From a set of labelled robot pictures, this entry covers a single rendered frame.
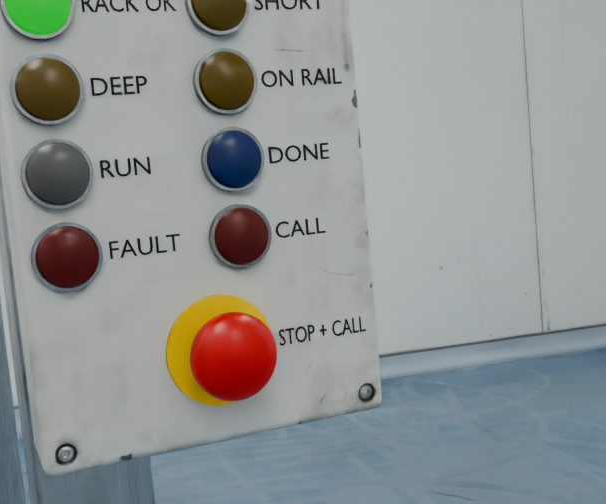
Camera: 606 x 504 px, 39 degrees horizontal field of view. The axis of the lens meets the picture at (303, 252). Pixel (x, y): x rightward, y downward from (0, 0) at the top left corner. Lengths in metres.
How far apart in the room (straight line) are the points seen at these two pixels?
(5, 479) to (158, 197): 1.25
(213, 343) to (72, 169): 0.10
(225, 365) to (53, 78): 0.14
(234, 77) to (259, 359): 0.13
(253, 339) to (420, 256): 3.66
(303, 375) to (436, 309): 3.67
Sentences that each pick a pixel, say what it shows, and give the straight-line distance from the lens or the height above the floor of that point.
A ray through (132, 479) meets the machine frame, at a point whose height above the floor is 0.83.
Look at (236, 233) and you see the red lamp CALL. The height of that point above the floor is 0.96.
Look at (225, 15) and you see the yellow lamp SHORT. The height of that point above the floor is 1.06.
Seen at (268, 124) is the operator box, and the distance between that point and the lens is 0.42.
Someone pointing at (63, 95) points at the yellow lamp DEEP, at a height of 1.02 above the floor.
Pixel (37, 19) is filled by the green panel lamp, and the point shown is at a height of 1.06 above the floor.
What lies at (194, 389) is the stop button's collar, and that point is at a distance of 0.41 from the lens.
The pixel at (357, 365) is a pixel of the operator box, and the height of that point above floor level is 0.88.
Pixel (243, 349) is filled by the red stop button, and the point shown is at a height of 0.91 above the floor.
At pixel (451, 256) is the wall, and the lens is 4.09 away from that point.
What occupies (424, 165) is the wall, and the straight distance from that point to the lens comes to 4.03.
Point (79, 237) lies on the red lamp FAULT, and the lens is 0.39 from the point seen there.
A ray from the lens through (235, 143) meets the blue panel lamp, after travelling 0.40.
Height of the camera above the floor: 0.98
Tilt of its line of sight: 5 degrees down
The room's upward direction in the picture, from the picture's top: 5 degrees counter-clockwise
